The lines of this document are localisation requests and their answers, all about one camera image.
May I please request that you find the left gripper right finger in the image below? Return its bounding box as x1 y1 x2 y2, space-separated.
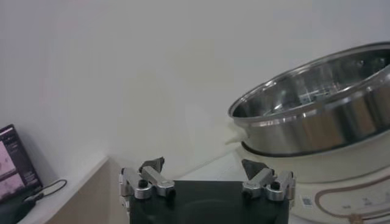
241 158 296 203

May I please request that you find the stainless steel steamer basket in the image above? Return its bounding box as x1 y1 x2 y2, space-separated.
225 41 390 158

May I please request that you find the cream electric cooker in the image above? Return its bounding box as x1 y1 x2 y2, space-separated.
234 130 390 224

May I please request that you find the white side table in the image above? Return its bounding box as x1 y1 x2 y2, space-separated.
18 155 122 224

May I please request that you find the dark monitor screen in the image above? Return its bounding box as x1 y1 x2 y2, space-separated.
0 124 43 205

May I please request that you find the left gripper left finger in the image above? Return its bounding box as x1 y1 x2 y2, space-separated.
118 156 177 201

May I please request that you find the black looped cable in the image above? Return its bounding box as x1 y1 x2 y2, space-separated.
23 178 68 203

